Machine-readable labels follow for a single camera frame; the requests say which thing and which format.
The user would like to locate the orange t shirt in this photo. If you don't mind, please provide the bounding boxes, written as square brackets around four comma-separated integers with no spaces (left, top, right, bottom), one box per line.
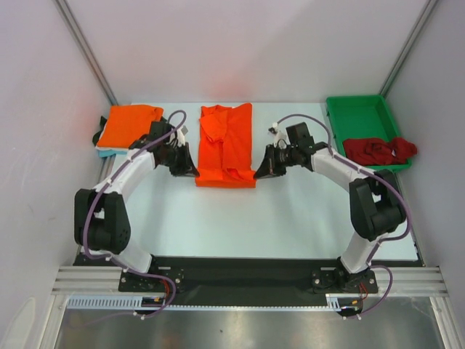
[195,103,256,189]
[98,105,164,148]

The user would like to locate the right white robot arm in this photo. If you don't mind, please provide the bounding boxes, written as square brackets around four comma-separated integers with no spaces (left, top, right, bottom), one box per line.
[254,123,407,292]

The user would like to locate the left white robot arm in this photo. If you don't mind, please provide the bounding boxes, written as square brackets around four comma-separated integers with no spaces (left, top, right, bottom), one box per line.
[74,119,199,291]

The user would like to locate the green plastic bin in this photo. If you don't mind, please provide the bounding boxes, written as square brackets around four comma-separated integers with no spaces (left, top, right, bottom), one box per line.
[326,95,412,172]

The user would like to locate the folded orange t shirt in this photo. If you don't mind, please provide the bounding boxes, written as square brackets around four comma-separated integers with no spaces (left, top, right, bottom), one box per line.
[98,105,164,148]

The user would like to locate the dark red t shirt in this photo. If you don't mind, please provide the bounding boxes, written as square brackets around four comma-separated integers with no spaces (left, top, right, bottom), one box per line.
[343,137,418,167]

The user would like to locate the folded light blue t shirt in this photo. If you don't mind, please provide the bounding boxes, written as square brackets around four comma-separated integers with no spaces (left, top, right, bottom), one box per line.
[97,150,118,159]

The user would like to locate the folded black t shirt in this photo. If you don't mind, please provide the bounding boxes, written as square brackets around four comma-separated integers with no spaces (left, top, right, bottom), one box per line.
[92,116,108,146]

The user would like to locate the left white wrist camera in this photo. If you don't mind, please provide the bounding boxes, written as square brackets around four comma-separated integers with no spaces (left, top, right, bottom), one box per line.
[176,126,188,147]

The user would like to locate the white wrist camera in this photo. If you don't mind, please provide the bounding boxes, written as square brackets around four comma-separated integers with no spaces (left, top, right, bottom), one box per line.
[176,126,188,147]
[268,122,288,149]

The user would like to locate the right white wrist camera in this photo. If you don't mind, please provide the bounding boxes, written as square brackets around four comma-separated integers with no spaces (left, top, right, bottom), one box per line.
[268,122,288,149]

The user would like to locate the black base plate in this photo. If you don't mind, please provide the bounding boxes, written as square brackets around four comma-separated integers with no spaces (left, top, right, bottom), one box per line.
[73,254,422,307]

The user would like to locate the light blue cable duct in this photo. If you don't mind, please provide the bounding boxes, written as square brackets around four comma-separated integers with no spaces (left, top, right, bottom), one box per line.
[67,295,361,312]

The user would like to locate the aluminium front rail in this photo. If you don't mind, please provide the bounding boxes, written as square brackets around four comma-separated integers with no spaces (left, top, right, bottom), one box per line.
[52,266,448,297]

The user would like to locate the left aluminium corner post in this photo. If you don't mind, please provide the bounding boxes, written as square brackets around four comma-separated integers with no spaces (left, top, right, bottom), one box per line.
[52,0,118,105]

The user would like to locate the aluminium corner post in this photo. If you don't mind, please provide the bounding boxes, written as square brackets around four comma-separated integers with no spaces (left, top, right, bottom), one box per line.
[379,0,440,98]
[52,0,118,105]

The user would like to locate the right aluminium corner post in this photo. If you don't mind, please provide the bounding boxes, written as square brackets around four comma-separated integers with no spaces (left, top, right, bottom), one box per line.
[379,0,440,98]

